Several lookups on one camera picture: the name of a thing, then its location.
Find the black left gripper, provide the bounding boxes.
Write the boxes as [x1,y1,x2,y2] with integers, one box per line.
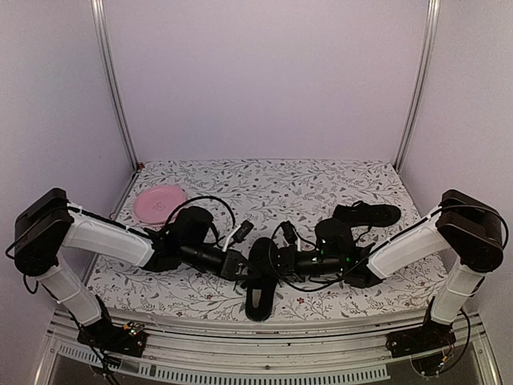
[180,241,261,282]

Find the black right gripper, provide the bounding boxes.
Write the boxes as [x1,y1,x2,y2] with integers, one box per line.
[256,245,344,284]

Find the black canvas shoe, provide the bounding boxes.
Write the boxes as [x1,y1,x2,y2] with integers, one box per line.
[333,201,402,227]
[245,237,278,322]

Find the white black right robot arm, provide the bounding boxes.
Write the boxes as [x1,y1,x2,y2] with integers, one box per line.
[268,189,510,350]

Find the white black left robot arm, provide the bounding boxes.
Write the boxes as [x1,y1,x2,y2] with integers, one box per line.
[5,188,260,348]

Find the pink plastic plate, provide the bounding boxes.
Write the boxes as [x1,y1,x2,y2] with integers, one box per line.
[133,185,186,225]

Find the floral patterned table mat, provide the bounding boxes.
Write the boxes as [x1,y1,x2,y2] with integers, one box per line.
[87,160,446,322]

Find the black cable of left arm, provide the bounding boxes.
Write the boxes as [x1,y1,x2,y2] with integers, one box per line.
[162,195,236,237]

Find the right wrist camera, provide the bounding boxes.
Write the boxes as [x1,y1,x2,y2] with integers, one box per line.
[281,221,301,252]

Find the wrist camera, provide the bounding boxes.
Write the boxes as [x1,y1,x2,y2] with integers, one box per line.
[222,220,254,252]
[281,221,301,252]

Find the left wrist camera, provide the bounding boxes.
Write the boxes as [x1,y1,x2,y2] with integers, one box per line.
[222,220,254,252]

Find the aluminium front rail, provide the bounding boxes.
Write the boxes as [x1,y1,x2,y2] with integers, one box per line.
[38,308,504,385]

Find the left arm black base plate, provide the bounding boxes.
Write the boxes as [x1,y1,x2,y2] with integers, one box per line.
[77,320,148,358]

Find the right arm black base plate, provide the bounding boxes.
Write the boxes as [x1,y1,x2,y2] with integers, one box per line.
[386,321,456,358]

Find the left aluminium frame post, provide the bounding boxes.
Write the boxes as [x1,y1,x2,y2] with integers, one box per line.
[90,0,139,177]

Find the aluminium frame post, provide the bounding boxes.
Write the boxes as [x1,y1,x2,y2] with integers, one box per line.
[90,0,139,177]
[393,0,441,174]

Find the right aluminium frame post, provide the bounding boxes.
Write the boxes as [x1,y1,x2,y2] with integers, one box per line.
[393,0,441,174]

